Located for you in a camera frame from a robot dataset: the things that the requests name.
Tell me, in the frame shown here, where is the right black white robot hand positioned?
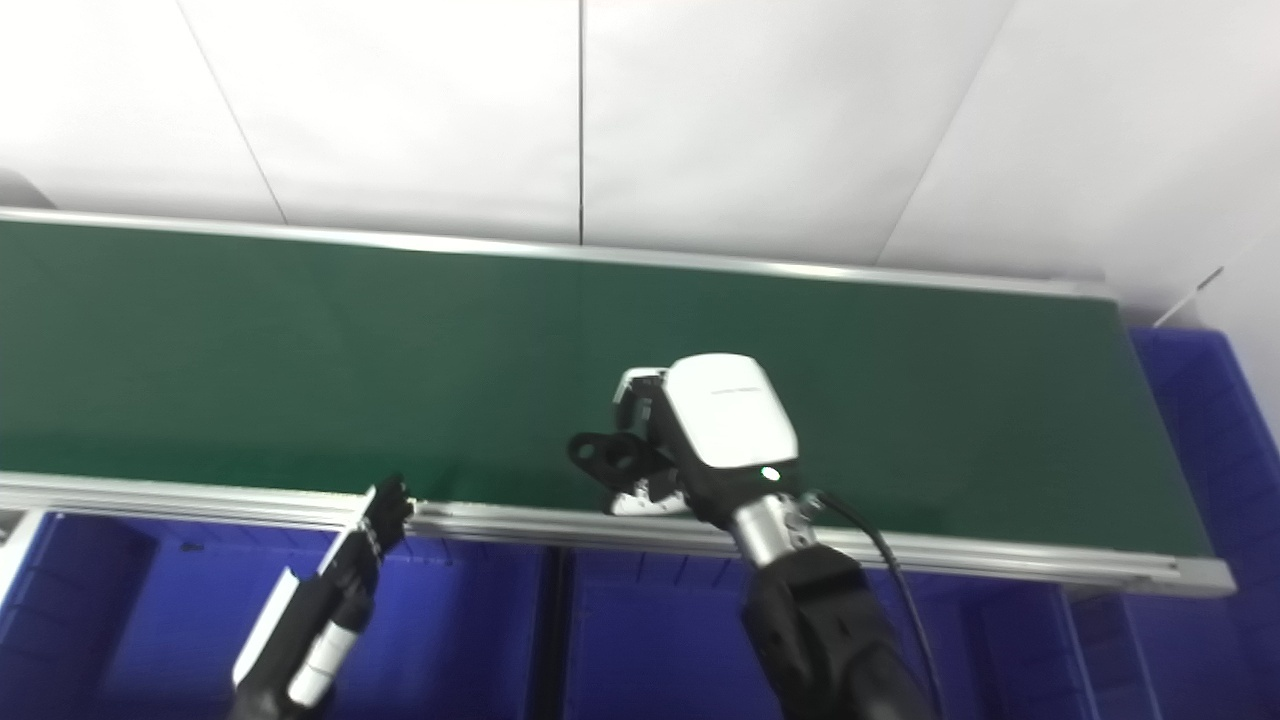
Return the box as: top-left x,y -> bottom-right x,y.
611,352 -> 807,531

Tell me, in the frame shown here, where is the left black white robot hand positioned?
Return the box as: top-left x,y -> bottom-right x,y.
229,475 -> 417,720

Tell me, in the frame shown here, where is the black flanged metal part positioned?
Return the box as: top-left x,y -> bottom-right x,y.
567,428 -> 673,492

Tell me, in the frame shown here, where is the blue plastic bin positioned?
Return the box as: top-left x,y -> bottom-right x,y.
1058,328 -> 1280,720
0,512 -> 553,720
553,546 -> 1079,720

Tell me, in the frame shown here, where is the green conveyor belt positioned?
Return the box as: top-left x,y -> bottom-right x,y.
0,220 -> 1214,559
0,207 -> 1237,599

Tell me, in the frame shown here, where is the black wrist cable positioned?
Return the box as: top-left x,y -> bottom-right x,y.
805,489 -> 947,720

